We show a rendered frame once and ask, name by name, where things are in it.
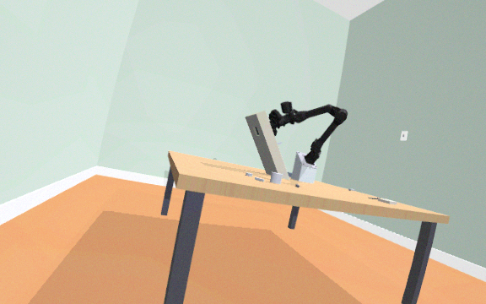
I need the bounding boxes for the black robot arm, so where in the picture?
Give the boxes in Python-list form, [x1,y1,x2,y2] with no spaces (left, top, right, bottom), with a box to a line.
[281,101,348,165]

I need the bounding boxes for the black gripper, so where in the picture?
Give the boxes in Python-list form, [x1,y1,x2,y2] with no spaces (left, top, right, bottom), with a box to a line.
[269,110,288,136]

